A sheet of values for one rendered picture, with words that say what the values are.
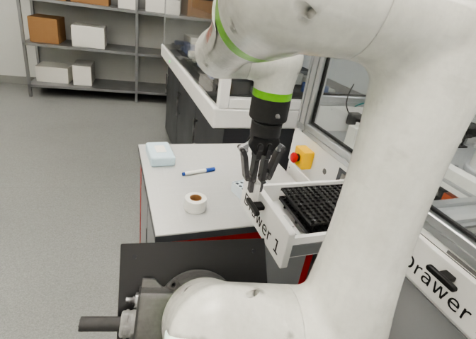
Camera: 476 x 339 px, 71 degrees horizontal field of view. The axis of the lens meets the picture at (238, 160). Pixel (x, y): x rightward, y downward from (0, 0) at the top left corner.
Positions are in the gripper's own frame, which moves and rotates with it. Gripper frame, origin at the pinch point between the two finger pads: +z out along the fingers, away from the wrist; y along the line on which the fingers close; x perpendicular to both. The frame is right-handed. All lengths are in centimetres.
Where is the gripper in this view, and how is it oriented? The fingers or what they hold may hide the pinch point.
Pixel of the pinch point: (254, 191)
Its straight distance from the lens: 90.1
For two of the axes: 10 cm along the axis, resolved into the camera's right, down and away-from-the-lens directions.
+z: -1.3, 8.9, 4.3
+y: -9.4, 0.3, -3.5
